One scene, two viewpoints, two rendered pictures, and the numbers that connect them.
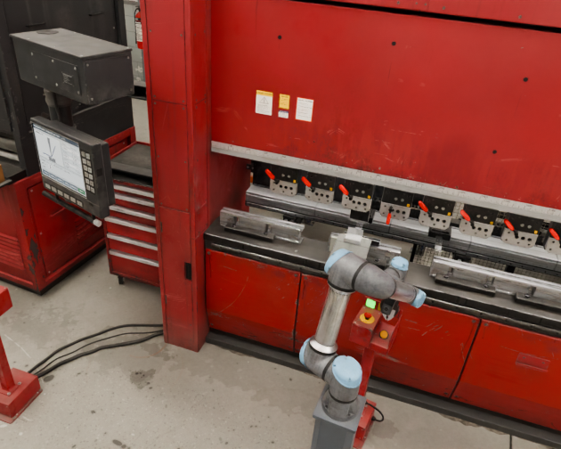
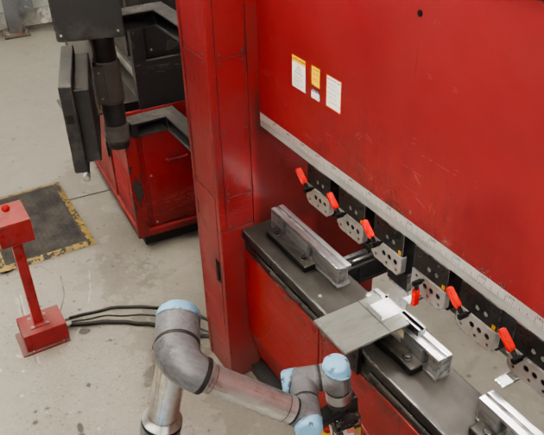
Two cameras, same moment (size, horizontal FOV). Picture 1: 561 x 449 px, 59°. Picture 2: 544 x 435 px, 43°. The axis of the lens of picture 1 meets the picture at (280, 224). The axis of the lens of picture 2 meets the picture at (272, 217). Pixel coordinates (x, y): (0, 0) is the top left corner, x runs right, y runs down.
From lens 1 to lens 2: 1.57 m
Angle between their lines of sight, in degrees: 37
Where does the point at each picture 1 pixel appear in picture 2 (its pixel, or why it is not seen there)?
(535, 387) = not seen: outside the picture
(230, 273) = (263, 294)
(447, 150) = (489, 214)
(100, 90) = (72, 27)
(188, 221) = (214, 207)
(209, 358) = not seen: hidden behind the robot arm
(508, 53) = not seen: outside the picture
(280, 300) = (303, 356)
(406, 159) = (439, 209)
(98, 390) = (110, 366)
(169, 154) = (198, 117)
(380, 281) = (173, 363)
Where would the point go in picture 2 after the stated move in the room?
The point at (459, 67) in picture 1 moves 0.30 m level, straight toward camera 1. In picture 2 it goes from (502, 72) to (395, 100)
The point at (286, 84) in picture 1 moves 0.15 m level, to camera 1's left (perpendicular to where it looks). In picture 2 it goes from (316, 52) to (282, 41)
